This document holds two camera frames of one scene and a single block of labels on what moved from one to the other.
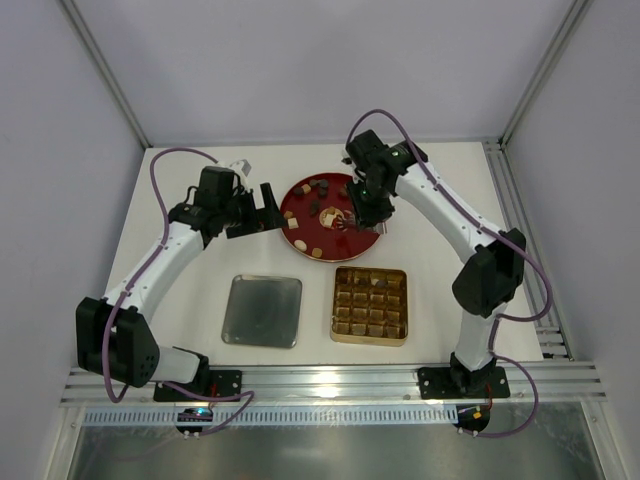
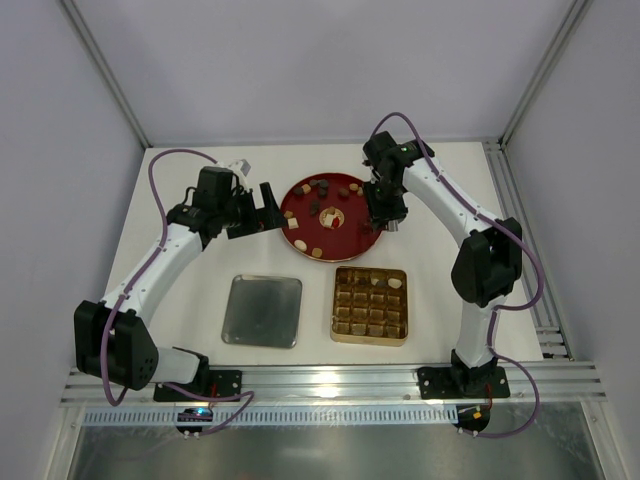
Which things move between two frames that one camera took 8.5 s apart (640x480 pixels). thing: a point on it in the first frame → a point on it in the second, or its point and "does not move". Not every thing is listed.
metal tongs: [347, 223] → [392, 226]
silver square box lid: [263, 311] does not move
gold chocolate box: [370, 306] does not move
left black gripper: [252, 216] does not move
